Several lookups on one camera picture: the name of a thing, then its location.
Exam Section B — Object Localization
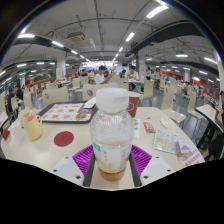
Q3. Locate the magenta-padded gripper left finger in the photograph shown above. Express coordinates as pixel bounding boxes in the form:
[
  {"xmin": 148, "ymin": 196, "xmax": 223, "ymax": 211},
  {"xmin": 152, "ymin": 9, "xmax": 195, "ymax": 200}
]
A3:
[{"xmin": 49, "ymin": 143, "xmax": 98, "ymax": 188}]

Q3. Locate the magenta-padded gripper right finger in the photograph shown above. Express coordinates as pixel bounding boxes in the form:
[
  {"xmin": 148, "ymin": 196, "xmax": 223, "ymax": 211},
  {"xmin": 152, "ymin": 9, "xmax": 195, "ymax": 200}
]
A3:
[{"xmin": 128, "ymin": 143, "xmax": 176, "ymax": 188}]

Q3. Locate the clear tea bottle white cap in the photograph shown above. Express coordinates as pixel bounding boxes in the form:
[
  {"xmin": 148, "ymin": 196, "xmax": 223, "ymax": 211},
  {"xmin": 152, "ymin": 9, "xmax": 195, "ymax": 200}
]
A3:
[{"xmin": 89, "ymin": 87, "xmax": 136, "ymax": 183}]

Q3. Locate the flat round red coaster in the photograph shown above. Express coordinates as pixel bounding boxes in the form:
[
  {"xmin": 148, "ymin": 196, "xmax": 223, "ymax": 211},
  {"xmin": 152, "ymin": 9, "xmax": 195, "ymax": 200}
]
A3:
[{"xmin": 53, "ymin": 130, "xmax": 75, "ymax": 148}]

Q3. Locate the clear plastic packet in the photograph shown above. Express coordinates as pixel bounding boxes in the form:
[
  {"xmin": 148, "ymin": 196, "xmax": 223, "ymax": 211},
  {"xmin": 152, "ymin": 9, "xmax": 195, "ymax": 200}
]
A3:
[{"xmin": 152, "ymin": 129, "xmax": 180, "ymax": 155}]

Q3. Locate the red sauce packet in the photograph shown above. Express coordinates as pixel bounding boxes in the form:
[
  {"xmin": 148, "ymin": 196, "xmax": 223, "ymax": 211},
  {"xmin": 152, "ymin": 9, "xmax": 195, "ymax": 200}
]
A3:
[{"xmin": 142, "ymin": 121, "xmax": 156, "ymax": 134}]

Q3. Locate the small purple packet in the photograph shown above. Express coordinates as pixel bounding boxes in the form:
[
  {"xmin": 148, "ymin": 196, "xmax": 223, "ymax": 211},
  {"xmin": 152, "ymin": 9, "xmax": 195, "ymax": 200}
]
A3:
[{"xmin": 175, "ymin": 140, "xmax": 191, "ymax": 156}]

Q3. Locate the printed paper tray liner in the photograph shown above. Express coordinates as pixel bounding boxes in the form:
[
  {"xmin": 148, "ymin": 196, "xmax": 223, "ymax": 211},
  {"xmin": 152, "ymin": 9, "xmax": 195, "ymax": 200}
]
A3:
[{"xmin": 41, "ymin": 103, "xmax": 94, "ymax": 122}]

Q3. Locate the crumpled white napkin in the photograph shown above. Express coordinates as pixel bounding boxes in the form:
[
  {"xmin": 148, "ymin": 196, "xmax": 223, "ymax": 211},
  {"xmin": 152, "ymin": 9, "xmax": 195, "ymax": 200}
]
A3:
[{"xmin": 83, "ymin": 97, "xmax": 98, "ymax": 109}]

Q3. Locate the yellow mug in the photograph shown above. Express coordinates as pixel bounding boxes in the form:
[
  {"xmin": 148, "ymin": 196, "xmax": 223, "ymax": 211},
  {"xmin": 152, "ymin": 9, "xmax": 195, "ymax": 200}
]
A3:
[{"xmin": 21, "ymin": 114, "xmax": 44, "ymax": 142}]

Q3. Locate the dark food tray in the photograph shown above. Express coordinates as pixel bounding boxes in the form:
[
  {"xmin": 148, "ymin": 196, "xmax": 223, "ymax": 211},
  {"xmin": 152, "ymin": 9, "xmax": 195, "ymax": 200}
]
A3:
[{"xmin": 37, "ymin": 101, "xmax": 99, "ymax": 124}]

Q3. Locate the group of beige chairs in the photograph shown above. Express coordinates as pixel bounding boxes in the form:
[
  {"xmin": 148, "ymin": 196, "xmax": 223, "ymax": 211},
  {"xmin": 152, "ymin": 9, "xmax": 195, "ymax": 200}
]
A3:
[{"xmin": 9, "ymin": 74, "xmax": 208, "ymax": 124}]

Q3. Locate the beige dining chair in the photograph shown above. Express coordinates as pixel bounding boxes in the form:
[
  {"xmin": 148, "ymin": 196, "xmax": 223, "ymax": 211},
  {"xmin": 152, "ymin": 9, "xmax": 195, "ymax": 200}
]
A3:
[
  {"xmin": 41, "ymin": 85, "xmax": 70, "ymax": 108},
  {"xmin": 82, "ymin": 82, "xmax": 119, "ymax": 102}
]

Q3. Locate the crumpled food wrapper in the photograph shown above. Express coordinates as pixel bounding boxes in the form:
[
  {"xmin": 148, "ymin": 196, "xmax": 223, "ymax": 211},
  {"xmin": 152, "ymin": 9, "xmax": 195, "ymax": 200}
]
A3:
[{"xmin": 17, "ymin": 105, "xmax": 38, "ymax": 123}]

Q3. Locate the person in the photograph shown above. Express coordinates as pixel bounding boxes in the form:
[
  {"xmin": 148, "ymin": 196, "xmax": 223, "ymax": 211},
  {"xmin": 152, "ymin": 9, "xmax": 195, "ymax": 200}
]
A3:
[
  {"xmin": 93, "ymin": 65, "xmax": 113, "ymax": 85},
  {"xmin": 126, "ymin": 65, "xmax": 140, "ymax": 91},
  {"xmin": 14, "ymin": 85, "xmax": 25, "ymax": 101},
  {"xmin": 6, "ymin": 87, "xmax": 17, "ymax": 113},
  {"xmin": 203, "ymin": 89, "xmax": 224, "ymax": 161}
]

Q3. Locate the small red packet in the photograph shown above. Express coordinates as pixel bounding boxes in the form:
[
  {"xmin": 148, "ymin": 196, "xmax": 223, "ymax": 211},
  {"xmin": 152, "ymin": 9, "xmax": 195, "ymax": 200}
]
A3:
[{"xmin": 1, "ymin": 128, "xmax": 12, "ymax": 141}]

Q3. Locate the neighbouring white table black edge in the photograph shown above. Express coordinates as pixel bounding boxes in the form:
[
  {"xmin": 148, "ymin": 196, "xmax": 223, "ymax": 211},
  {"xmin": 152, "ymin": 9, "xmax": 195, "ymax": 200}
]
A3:
[{"xmin": 194, "ymin": 103, "xmax": 224, "ymax": 149}]

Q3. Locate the neighbouring table with paper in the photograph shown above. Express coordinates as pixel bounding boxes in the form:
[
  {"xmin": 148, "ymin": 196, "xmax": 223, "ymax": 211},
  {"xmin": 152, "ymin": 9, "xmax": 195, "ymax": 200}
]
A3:
[{"xmin": 0, "ymin": 111, "xmax": 9, "ymax": 134}]

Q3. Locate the ceiling air conditioner unit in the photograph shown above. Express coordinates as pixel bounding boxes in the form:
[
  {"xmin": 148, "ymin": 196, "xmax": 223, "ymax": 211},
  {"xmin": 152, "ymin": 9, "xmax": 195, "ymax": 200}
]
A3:
[{"xmin": 65, "ymin": 31, "xmax": 86, "ymax": 44}]

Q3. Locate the group of ceiling lights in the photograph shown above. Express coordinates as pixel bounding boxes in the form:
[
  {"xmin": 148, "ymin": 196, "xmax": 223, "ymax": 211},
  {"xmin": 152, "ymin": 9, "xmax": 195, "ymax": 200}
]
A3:
[{"xmin": 0, "ymin": 3, "xmax": 219, "ymax": 83}]

